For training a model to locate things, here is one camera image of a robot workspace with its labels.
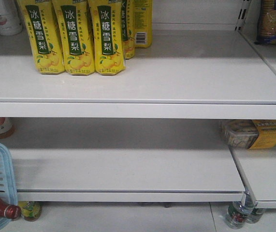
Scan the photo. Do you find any clear water bottle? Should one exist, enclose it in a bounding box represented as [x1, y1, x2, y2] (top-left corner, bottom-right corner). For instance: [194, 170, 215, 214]
[246, 207, 267, 224]
[225, 192, 255, 229]

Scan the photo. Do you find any yellow lemon tea bottle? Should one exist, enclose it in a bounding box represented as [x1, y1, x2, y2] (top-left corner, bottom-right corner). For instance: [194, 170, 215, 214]
[18, 201, 42, 222]

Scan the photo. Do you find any yellow cracker package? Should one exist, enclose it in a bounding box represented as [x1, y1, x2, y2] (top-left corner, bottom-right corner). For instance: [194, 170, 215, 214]
[219, 119, 276, 149]

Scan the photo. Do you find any yellow pear drink bottle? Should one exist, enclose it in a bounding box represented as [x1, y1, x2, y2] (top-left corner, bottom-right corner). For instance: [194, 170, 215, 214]
[17, 0, 65, 74]
[121, 0, 135, 60]
[52, 0, 95, 76]
[88, 0, 126, 75]
[134, 0, 153, 48]

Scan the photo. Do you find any dark biscuit bag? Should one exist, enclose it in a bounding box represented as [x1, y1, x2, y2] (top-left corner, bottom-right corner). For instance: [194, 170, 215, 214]
[257, 0, 276, 45]

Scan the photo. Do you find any white peach drink bottle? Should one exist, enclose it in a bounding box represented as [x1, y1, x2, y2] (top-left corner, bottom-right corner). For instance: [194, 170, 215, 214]
[0, 0, 23, 36]

